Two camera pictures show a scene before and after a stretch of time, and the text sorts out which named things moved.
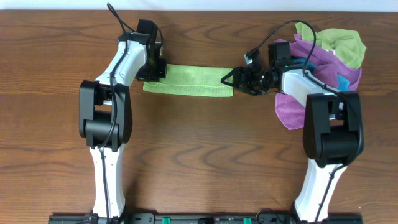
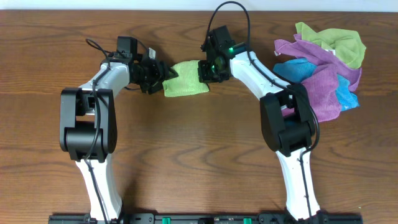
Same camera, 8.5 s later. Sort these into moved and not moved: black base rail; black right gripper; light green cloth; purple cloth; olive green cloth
Moved: light green cloth; black right gripper
Not moved: purple cloth; olive green cloth; black base rail
